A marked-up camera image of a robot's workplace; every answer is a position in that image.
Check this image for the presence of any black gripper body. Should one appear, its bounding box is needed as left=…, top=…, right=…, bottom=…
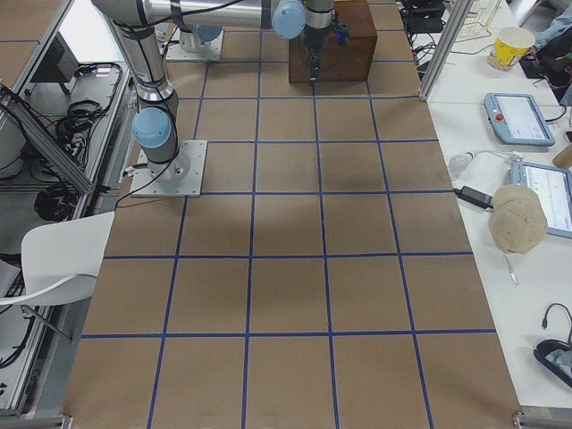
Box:
left=304, top=23, right=332, bottom=55

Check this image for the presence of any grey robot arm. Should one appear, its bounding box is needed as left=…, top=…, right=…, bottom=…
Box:
left=92, top=0, right=278, bottom=124
left=171, top=1, right=349, bottom=86

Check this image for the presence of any dark wooden drawer cabinet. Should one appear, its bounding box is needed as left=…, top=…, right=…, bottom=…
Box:
left=288, top=1, right=377, bottom=84

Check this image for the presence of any white light bulb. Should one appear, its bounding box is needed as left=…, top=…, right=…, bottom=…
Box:
left=448, top=152, right=475, bottom=176

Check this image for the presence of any yellow popcorn bucket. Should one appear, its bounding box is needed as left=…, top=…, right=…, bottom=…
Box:
left=487, top=27, right=535, bottom=72

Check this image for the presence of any black power adapter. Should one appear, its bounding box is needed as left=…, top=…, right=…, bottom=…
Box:
left=454, top=186, right=493, bottom=209

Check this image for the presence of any blue teach pendant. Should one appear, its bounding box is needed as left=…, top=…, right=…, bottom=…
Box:
left=509, top=161, right=571, bottom=239
left=484, top=93, right=555, bottom=147

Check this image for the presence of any black control box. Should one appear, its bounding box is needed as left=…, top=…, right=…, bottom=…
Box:
left=31, top=32, right=79, bottom=95

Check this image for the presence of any beige cap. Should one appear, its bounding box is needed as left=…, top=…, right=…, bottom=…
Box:
left=489, top=184, right=548, bottom=254

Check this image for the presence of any white chair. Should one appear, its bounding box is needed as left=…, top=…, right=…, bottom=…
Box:
left=1, top=212, right=114, bottom=307

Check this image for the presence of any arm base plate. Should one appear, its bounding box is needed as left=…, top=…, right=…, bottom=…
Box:
left=130, top=139, right=207, bottom=198
left=165, top=29, right=224, bottom=63

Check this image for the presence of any aluminium frame post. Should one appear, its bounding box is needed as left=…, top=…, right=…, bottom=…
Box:
left=418, top=0, right=473, bottom=101

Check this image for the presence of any gold wire rack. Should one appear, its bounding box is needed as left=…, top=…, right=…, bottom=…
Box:
left=457, top=0, right=501, bottom=42

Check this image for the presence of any black cable bundle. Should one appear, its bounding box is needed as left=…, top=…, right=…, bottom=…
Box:
left=55, top=100, right=108, bottom=156

